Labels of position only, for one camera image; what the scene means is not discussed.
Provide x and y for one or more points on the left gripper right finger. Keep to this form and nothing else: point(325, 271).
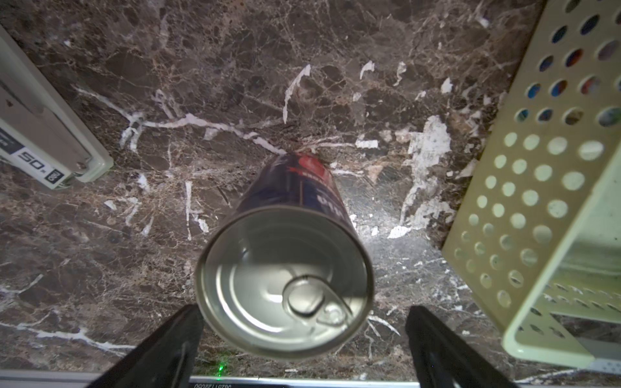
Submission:
point(442, 359)

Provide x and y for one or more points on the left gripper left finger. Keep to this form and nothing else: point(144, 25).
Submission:
point(164, 359)

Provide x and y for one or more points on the dark tomato can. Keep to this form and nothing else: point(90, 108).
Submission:
point(286, 276)

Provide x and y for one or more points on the green perforated plastic basket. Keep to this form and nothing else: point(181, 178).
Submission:
point(537, 236)

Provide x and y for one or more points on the beige black stapler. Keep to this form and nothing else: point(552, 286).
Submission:
point(40, 133)

